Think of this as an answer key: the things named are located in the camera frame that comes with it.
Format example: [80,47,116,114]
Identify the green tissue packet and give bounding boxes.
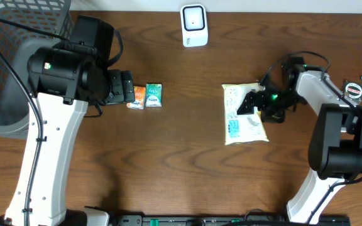
[145,84,162,107]

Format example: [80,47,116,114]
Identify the black round-logo snack packet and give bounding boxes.
[343,80,362,104]

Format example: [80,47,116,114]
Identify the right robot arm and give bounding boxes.
[236,52,362,225]

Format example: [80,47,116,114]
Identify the dark grey plastic basket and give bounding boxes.
[0,0,73,139]

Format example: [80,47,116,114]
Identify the orange snack packet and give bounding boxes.
[126,86,146,110]

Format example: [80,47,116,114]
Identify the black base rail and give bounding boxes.
[114,214,352,226]

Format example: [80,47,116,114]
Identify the white barcode scanner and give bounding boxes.
[180,4,209,48]

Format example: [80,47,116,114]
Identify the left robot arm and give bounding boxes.
[0,41,134,225]

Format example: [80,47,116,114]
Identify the yellow snack bag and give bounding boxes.
[222,83,269,145]

